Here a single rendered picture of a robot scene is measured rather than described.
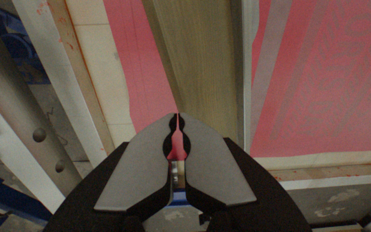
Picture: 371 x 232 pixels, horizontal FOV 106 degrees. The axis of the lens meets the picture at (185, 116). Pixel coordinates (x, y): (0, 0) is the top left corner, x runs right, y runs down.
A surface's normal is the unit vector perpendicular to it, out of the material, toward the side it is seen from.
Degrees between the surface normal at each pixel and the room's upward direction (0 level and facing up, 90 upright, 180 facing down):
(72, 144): 0
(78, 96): 0
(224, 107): 22
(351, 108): 0
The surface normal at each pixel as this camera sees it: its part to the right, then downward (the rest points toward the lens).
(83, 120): 0.05, 0.51
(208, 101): 0.43, 0.43
